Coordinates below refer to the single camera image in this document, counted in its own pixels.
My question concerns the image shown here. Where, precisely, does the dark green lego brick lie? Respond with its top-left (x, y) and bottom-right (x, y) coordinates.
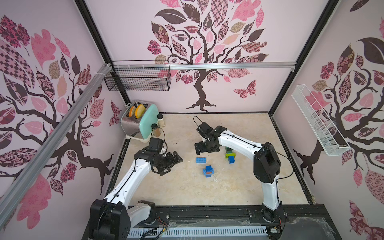
top-left (226, 147), bottom-right (233, 154)

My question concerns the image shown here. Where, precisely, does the lime green lego brick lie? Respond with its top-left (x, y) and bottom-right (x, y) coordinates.
top-left (225, 153), bottom-right (236, 159)

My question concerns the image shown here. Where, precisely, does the light blue long lego brick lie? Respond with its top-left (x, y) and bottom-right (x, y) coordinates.
top-left (196, 157), bottom-right (207, 164)

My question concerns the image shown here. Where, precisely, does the blue square lego brick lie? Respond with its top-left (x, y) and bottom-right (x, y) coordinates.
top-left (205, 166), bottom-right (213, 172)

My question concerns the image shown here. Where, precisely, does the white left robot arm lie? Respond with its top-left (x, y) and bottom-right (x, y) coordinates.
top-left (88, 138), bottom-right (183, 240)

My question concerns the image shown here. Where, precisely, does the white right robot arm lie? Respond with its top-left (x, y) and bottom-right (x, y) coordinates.
top-left (195, 122), bottom-right (284, 223)

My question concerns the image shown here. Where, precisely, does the brown spice jar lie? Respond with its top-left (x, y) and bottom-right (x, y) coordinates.
top-left (151, 124), bottom-right (161, 138)

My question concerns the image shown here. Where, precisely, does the pale spice jar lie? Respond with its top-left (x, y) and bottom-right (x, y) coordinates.
top-left (157, 114), bottom-right (165, 128)

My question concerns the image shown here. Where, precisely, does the mint green toaster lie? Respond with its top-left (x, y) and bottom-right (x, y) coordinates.
top-left (120, 101), bottom-right (159, 143)

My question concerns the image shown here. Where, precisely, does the white cable duct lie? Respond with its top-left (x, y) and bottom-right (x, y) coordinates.
top-left (127, 226), bottom-right (268, 240)

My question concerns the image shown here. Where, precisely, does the black wire basket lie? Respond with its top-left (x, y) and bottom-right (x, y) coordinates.
top-left (104, 60), bottom-right (172, 91)

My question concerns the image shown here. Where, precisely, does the aluminium rail back wall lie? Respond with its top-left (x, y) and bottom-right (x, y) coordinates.
top-left (114, 62), bottom-right (296, 70)

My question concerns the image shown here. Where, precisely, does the aluminium rail wall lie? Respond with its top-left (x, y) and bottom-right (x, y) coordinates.
top-left (1, 63), bottom-right (112, 228)
top-left (114, 62), bottom-right (296, 70)

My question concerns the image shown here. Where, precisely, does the white wire shelf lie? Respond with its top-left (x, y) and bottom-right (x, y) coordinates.
top-left (292, 85), bottom-right (352, 157)

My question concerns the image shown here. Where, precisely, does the aluminium rail left wall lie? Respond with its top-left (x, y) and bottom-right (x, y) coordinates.
top-left (1, 63), bottom-right (112, 228)

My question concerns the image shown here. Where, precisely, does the black corner frame post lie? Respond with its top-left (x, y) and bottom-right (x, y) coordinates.
top-left (269, 0), bottom-right (340, 116)

